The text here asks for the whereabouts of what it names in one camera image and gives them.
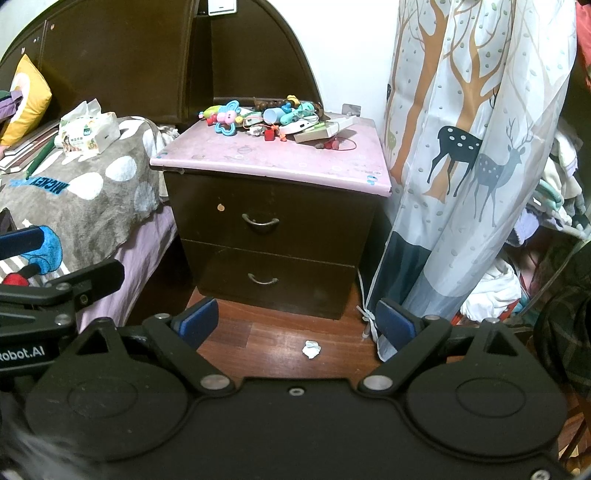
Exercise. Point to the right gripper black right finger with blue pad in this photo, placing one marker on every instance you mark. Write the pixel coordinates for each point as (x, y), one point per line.
(475, 392)

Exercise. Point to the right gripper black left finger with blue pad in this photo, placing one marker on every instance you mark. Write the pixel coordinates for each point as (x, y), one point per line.
(116, 393)

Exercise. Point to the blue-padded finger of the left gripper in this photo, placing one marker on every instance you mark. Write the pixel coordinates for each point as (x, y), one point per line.
(17, 242)

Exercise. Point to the grey spotted blanket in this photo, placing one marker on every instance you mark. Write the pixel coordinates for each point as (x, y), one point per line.
(90, 204)

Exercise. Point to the lavender bed sheet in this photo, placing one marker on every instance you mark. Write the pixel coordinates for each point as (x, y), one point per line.
(140, 255)

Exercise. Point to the white tissue pack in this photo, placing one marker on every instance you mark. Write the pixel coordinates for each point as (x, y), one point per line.
(87, 130)

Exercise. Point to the yellow pillow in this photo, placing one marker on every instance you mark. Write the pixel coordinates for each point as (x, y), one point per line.
(36, 97)

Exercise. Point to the white paper scrap on floor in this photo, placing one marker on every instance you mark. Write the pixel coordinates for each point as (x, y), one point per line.
(311, 349)

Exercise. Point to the pile of clothes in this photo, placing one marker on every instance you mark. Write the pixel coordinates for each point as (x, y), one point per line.
(516, 286)

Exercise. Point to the dark wooden headboard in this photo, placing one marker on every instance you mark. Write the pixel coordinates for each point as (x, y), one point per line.
(163, 60)

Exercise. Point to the blue pink toy rattle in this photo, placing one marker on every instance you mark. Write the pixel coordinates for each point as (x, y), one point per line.
(228, 118)

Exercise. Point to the dark wooden nightstand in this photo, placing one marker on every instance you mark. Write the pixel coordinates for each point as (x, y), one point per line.
(276, 224)

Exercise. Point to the red small toy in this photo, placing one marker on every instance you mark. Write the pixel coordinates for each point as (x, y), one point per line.
(269, 135)

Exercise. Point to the light blue toy cup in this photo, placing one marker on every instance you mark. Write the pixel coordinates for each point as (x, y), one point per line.
(272, 116)

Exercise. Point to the white oval gadget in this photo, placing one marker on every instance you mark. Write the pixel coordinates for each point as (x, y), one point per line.
(299, 125)

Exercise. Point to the white green box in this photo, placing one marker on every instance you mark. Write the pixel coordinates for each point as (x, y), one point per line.
(324, 130)

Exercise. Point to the deer print curtain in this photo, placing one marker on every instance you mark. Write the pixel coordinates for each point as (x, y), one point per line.
(476, 91)

